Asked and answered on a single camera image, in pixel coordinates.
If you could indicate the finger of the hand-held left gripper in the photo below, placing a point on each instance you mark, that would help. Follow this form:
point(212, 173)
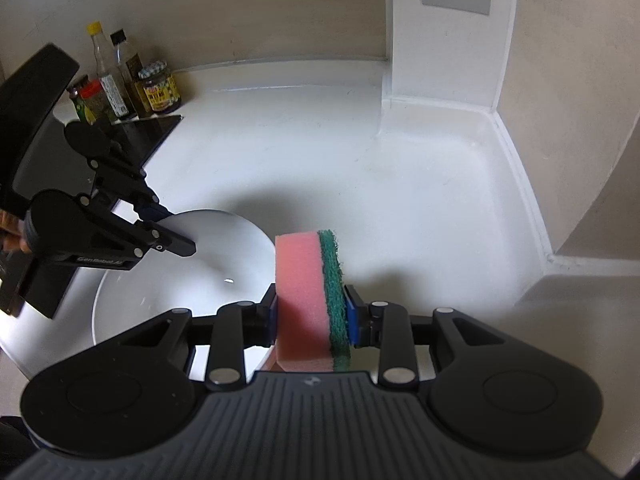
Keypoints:
point(125, 180)
point(150, 242)

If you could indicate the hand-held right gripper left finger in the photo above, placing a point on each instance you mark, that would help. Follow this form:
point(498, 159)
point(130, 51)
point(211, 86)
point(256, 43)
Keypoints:
point(257, 325)

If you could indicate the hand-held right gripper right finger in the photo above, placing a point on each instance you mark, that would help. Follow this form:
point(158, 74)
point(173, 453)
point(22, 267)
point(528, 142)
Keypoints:
point(351, 317)

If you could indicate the pink and green sponge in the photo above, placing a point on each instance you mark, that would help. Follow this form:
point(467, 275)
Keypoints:
point(302, 300)

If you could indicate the white ceramic bowl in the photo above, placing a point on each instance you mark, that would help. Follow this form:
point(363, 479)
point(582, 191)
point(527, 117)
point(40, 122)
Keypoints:
point(200, 285)

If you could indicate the person's left hand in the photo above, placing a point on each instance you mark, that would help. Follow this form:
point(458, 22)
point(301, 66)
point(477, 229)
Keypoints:
point(10, 232)

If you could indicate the black glass gas cooktop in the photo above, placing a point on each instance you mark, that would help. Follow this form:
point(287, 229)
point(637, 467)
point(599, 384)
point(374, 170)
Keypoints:
point(150, 132)

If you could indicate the jar with dark lid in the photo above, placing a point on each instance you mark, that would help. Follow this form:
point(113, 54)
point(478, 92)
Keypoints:
point(77, 100)

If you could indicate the jar with red lid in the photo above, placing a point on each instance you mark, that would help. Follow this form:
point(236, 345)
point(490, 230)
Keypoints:
point(97, 105)

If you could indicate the clear bottle with yellow cap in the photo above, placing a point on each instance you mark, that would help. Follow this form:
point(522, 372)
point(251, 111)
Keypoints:
point(107, 75)

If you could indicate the glass jar with yellow label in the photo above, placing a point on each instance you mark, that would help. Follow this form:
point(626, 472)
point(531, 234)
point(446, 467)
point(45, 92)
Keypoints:
point(160, 90)

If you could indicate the oil bottle with black cap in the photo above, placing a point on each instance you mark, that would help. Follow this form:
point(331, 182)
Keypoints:
point(129, 75)

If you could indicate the white pipe column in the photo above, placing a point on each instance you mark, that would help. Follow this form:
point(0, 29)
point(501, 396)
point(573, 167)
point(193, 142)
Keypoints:
point(445, 55)

